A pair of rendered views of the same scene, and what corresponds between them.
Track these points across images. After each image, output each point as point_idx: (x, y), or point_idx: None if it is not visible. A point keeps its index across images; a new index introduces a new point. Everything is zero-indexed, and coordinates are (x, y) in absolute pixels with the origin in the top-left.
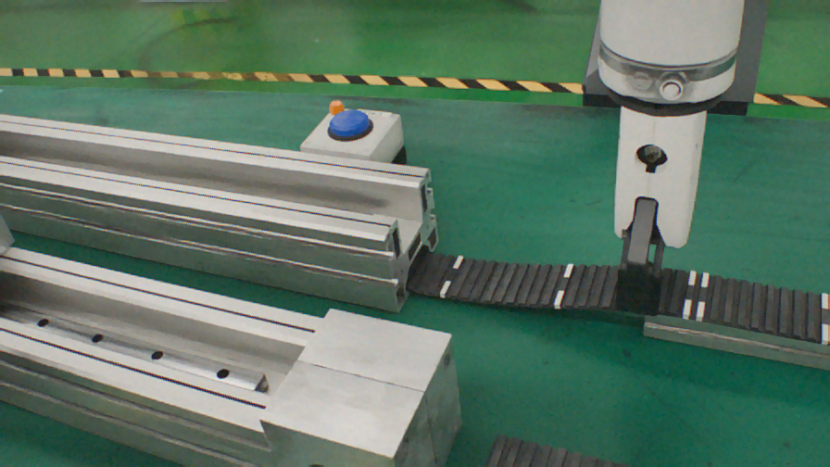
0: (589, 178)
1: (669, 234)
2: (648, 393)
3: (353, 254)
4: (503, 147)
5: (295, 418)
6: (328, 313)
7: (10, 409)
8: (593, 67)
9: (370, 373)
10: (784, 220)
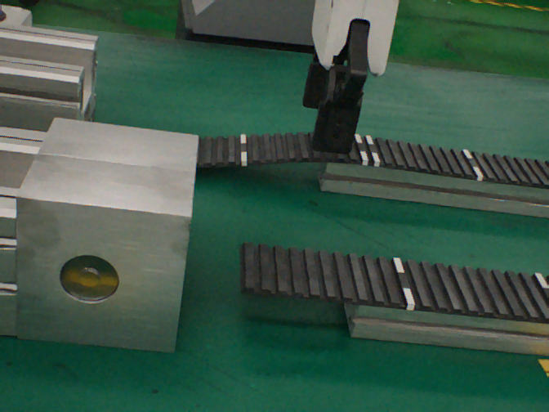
0: (223, 88)
1: (375, 59)
2: (345, 228)
3: (34, 102)
4: (130, 64)
5: (62, 194)
6: (55, 120)
7: None
8: (201, 7)
9: (129, 160)
10: (399, 121)
